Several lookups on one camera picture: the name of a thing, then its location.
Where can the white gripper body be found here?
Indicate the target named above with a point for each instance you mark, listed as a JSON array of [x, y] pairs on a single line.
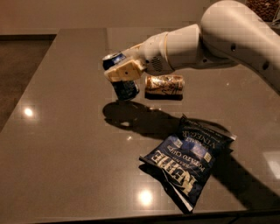
[[154, 52]]

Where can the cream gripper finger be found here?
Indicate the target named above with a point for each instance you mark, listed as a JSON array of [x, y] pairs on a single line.
[[128, 69], [133, 52]]

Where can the blue kettle chips bag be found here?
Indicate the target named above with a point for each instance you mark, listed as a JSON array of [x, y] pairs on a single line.
[[184, 160]]

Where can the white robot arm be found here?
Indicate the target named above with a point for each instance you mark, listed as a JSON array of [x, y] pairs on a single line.
[[229, 33]]

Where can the jar of brown nuts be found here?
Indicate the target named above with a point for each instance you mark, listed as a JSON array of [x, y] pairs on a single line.
[[265, 9]]

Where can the gold soda can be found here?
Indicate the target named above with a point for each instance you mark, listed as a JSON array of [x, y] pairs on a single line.
[[171, 84]]

